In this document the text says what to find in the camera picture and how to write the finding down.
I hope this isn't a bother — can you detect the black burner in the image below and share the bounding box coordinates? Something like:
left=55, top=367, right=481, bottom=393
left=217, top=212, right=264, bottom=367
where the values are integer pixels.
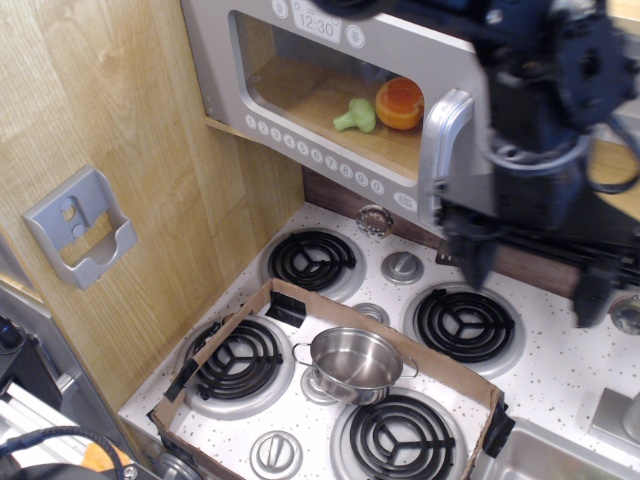
left=266, top=230, right=358, bottom=292
left=406, top=286, right=516, bottom=364
left=195, top=319, right=284, bottom=402
left=343, top=394, right=459, bottom=479

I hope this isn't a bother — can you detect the brown cardboard barrier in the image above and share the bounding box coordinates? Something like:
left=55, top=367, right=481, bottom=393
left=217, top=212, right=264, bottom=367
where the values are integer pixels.
left=150, top=280, right=514, bottom=479

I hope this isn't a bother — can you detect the front grey stove knob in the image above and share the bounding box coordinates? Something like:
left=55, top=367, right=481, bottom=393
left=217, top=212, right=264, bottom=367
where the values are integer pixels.
left=250, top=430, right=303, bottom=480

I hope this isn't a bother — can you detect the orange toy fruit half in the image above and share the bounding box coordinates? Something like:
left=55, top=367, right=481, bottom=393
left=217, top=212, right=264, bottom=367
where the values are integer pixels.
left=374, top=77, right=424, bottom=131

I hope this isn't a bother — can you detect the small steel pot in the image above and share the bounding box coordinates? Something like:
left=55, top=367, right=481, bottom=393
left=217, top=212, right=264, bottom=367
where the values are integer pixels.
left=292, top=327, right=419, bottom=406

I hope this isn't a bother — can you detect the back left black burner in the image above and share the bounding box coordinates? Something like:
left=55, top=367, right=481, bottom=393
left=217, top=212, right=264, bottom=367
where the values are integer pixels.
left=266, top=230, right=358, bottom=292

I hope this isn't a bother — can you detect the steel sink basin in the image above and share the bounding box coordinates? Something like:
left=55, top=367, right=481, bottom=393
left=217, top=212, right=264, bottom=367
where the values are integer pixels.
left=470, top=418, right=639, bottom=480

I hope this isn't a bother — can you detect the front left black burner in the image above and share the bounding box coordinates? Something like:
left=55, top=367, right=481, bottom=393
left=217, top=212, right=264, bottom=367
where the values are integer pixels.
left=195, top=319, right=284, bottom=402

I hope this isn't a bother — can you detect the front right black burner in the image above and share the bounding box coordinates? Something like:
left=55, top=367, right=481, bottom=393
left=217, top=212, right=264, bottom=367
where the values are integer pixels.
left=343, top=394, right=459, bottom=479

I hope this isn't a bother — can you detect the grey toy microwave door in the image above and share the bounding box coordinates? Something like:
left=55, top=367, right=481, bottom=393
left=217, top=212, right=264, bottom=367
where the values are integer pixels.
left=182, top=1, right=491, bottom=223

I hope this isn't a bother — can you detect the silver microwave door handle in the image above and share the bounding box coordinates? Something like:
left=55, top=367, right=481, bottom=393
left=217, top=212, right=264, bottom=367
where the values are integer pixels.
left=417, top=89, right=474, bottom=226

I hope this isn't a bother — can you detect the silver faucet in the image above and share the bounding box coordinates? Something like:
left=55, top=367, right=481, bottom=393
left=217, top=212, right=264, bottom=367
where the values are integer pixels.
left=609, top=295, right=639, bottom=336

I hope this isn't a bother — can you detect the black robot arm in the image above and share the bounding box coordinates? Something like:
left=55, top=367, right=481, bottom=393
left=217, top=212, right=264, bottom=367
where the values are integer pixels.
left=320, top=1, right=639, bottom=328

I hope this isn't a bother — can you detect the black braided cable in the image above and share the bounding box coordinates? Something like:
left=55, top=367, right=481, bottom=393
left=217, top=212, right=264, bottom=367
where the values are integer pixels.
left=0, top=425, right=126, bottom=480

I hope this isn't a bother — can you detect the grey faucet handle base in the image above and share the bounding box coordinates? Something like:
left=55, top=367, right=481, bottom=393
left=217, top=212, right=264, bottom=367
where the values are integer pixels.
left=589, top=388, right=639, bottom=456

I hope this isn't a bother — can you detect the back grey stove knob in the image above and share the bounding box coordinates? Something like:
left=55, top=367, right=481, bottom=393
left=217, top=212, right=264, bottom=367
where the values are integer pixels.
left=381, top=251, right=424, bottom=285

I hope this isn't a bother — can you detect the back right black burner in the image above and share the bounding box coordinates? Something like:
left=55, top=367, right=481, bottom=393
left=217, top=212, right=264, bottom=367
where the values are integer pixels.
left=406, top=286, right=516, bottom=364

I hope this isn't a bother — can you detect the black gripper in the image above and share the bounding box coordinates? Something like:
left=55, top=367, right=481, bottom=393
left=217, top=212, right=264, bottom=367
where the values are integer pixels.
left=436, top=139, right=639, bottom=328

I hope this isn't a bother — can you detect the clear round wall knob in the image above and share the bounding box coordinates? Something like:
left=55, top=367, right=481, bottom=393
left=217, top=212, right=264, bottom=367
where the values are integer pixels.
left=356, top=204, right=394, bottom=238

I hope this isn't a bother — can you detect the grey wall phone holder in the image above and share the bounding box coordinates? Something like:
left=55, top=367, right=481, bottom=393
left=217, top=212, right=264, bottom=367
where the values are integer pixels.
left=22, top=165, right=138, bottom=290

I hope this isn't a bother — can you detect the middle grey stove knob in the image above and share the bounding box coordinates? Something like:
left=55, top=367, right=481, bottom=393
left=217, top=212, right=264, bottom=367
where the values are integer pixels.
left=352, top=302, right=390, bottom=326

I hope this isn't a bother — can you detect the green toy broccoli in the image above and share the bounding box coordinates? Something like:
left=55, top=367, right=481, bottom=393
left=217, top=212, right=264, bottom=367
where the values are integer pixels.
left=333, top=98, right=376, bottom=133

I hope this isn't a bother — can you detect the grey stove knob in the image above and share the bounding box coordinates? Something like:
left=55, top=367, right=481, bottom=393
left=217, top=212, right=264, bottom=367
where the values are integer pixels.
left=381, top=251, right=424, bottom=285
left=352, top=302, right=390, bottom=326
left=250, top=430, right=303, bottom=480

